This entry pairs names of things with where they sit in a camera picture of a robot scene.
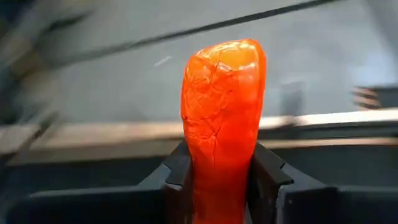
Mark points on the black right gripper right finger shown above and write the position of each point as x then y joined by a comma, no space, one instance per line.
311,205

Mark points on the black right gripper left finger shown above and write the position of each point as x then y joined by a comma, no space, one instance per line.
124,205

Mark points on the black table frame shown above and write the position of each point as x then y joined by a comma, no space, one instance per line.
326,119

